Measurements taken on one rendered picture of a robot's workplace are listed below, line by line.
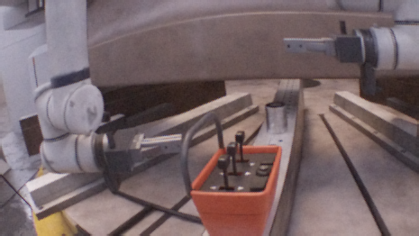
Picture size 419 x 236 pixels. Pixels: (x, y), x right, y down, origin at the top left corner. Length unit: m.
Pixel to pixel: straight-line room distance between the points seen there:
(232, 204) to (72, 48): 0.37
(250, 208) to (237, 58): 0.74
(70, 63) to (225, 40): 0.77
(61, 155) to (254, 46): 0.79
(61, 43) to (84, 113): 0.13
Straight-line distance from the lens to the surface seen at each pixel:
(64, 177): 1.64
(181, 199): 1.45
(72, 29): 0.49
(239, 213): 0.50
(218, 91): 2.97
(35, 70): 4.78
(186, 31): 1.21
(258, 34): 1.10
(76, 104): 0.47
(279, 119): 1.02
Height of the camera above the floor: 1.06
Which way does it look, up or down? 17 degrees down
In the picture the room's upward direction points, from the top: 8 degrees counter-clockwise
